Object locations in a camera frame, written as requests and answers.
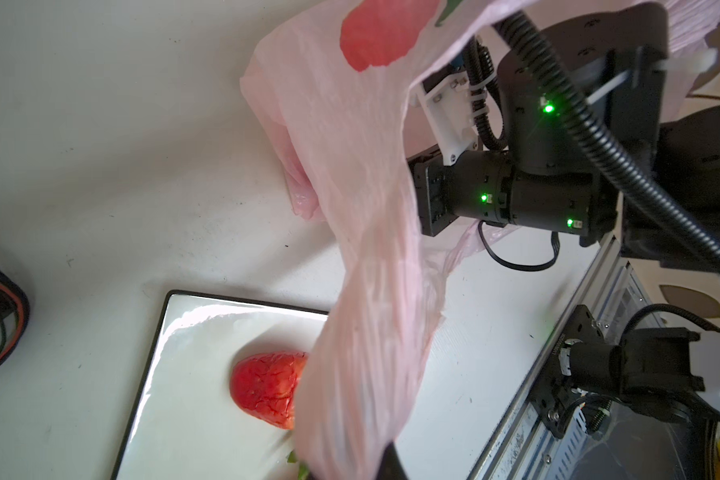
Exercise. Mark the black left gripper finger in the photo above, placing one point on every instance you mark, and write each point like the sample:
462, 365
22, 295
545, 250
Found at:
390, 467

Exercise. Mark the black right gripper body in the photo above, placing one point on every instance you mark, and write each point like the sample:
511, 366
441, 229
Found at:
428, 175

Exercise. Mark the red fake strawberry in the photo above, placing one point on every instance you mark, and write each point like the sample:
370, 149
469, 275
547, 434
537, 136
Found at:
264, 386

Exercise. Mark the pink plastic bag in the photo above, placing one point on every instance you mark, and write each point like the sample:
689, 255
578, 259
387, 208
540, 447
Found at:
331, 89

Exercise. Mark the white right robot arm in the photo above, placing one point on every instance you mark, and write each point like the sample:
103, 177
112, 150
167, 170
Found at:
565, 135

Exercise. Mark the white square board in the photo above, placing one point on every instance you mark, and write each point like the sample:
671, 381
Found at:
184, 423

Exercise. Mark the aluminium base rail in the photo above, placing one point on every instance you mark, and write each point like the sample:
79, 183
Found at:
539, 436

